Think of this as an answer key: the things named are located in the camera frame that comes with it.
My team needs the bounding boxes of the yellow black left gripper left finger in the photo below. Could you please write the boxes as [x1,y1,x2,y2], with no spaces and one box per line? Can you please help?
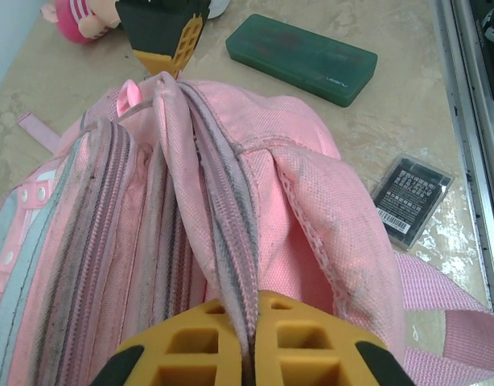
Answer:
[92,299,252,386]

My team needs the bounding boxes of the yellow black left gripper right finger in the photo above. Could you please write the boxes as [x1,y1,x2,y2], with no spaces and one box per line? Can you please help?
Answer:
[254,291,409,386]

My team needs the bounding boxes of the green translucent pencil case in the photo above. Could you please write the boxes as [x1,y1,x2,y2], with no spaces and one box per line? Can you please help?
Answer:
[224,13,379,109]

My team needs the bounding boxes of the pink backpack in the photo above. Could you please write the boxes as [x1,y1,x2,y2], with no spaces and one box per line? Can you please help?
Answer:
[0,72,494,386]

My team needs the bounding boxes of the black battery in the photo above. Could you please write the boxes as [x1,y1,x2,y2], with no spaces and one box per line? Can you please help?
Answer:
[369,154,456,249]

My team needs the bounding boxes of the white plastic container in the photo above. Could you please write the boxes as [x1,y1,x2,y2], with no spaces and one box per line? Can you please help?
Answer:
[209,0,231,18]

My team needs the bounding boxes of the pink plush doll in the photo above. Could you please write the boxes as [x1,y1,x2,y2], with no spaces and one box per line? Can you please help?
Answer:
[40,0,123,44]

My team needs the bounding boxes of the aluminium frame rail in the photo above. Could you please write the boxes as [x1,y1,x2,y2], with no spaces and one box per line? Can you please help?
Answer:
[430,0,494,318]

